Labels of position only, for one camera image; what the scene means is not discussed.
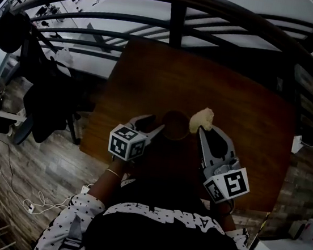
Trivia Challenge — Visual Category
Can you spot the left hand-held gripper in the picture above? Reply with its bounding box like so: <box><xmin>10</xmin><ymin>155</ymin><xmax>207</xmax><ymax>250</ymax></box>
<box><xmin>106</xmin><ymin>109</ymin><xmax>167</xmax><ymax>167</ymax></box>

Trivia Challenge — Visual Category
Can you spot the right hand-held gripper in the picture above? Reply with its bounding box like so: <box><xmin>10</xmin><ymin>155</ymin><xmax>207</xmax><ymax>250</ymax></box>
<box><xmin>189</xmin><ymin>124</ymin><xmax>259</xmax><ymax>209</ymax></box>

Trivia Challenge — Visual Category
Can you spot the beige sponge ball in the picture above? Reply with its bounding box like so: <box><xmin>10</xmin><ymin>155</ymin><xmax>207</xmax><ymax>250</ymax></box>
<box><xmin>187</xmin><ymin>105</ymin><xmax>216</xmax><ymax>136</ymax></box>

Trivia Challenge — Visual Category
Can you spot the person's right forearm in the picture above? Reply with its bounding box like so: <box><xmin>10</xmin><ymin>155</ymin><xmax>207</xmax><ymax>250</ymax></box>
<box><xmin>211</xmin><ymin>199</ymin><xmax>240</xmax><ymax>235</ymax></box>

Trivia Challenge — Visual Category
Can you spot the person's left forearm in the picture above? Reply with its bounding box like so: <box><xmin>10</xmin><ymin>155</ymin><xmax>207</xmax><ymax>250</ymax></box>
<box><xmin>86</xmin><ymin>152</ymin><xmax>130</xmax><ymax>211</ymax></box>

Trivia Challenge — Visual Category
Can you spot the brown wooden table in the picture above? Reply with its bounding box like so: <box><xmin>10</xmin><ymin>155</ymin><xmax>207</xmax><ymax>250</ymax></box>
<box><xmin>73</xmin><ymin>32</ymin><xmax>306</xmax><ymax>216</ymax></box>

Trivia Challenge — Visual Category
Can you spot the thin gold bangle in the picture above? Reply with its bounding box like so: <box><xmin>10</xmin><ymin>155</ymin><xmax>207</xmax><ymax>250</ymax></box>
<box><xmin>105</xmin><ymin>168</ymin><xmax>122</xmax><ymax>179</ymax></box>

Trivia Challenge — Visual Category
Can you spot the white power socket box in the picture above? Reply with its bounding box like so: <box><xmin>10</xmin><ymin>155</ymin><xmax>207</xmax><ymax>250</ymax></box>
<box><xmin>290</xmin><ymin>133</ymin><xmax>305</xmax><ymax>155</ymax></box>

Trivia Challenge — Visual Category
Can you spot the yellow black hazard tape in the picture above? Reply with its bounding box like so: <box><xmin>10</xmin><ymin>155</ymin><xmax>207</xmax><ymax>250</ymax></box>
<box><xmin>255</xmin><ymin>211</ymin><xmax>272</xmax><ymax>241</ymax></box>

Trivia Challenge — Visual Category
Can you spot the black office chair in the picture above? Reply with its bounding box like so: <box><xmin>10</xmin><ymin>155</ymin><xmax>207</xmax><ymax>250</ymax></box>
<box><xmin>0</xmin><ymin>8</ymin><xmax>108</xmax><ymax>155</ymax></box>

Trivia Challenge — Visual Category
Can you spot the brown wooden chair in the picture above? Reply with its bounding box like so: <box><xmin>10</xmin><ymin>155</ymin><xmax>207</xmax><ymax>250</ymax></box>
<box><xmin>1</xmin><ymin>0</ymin><xmax>313</xmax><ymax>122</ymax></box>

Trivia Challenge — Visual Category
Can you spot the white plastic bag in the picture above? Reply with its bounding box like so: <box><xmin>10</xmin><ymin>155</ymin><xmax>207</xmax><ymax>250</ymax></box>
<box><xmin>54</xmin><ymin>46</ymin><xmax>76</xmax><ymax>66</ymax></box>

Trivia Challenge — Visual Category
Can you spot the person's black white shirt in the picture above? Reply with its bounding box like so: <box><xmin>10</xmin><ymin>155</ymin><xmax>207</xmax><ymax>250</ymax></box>
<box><xmin>33</xmin><ymin>173</ymin><xmax>278</xmax><ymax>250</ymax></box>

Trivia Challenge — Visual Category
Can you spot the white power strip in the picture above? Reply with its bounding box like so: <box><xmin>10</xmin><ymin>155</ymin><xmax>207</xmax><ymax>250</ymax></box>
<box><xmin>21</xmin><ymin>198</ymin><xmax>36</xmax><ymax>214</ymax></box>

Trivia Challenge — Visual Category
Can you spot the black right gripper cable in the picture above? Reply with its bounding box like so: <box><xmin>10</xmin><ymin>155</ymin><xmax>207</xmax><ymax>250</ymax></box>
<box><xmin>217</xmin><ymin>197</ymin><xmax>236</xmax><ymax>218</ymax></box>

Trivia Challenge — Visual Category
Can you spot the white power strip cable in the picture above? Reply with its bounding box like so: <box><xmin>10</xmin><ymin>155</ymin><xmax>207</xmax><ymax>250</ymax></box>
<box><xmin>21</xmin><ymin>174</ymin><xmax>95</xmax><ymax>223</ymax></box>

